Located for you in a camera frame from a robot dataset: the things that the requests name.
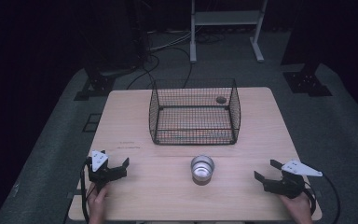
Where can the small dark round object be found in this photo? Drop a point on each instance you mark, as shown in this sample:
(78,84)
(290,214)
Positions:
(221,100)

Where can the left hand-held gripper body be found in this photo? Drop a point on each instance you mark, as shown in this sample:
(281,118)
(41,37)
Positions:
(99,161)

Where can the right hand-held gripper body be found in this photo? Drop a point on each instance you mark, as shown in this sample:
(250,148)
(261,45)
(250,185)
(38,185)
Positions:
(292,183)

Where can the shiny metal cup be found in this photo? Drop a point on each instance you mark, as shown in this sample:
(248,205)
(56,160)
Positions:
(202,169)

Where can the black stand with base plate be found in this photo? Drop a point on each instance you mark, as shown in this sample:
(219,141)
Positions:
(98,84)
(307,82)

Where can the person's right hand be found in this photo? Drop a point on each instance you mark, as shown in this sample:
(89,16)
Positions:
(298,207)

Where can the person's left hand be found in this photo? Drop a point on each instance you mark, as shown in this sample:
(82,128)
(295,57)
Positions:
(97,202)

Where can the white metal desk frame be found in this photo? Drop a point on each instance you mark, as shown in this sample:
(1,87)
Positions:
(227,18)

